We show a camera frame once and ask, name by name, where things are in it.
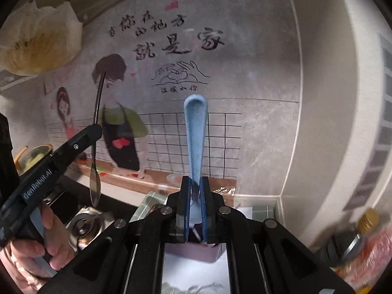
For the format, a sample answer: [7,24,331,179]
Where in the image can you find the black handled metal spoon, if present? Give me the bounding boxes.
[89,71,107,207]

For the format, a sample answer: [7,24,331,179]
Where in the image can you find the dark soy sauce bottle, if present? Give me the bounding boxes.
[325,208,380,267]

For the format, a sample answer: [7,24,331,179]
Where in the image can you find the cartoon couple wall poster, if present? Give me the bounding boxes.
[43,0,302,196]

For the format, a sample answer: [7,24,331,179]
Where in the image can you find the orange capped chili bottle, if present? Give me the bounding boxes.
[334,227,392,288]

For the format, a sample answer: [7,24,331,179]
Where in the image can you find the white vent grille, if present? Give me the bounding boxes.
[343,34,392,212]

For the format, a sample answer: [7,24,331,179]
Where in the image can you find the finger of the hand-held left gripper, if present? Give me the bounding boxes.
[52,123,104,168]

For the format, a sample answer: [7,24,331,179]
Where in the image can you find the yellowed range hood cover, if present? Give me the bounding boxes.
[0,0,83,75]

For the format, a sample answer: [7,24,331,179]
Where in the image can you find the green checked white tablecloth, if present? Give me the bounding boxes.
[129,190,284,294]

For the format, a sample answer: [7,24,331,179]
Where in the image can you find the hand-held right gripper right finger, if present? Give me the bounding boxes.
[200,176,340,294]

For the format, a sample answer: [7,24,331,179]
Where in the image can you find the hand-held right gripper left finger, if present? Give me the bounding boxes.
[37,176,192,294]

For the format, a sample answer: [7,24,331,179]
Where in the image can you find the person's left hand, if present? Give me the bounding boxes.
[0,204,76,294]

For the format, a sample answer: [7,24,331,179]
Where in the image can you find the purple utensil holder box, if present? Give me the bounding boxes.
[164,222,223,264]

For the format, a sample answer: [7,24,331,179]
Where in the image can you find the blue plastic spoon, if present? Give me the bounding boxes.
[183,96,209,225]

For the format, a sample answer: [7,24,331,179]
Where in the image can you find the black wok with yellow handle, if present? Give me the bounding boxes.
[14,144,54,175]

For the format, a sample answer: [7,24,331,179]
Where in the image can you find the black gas stove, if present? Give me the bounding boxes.
[40,174,147,252]

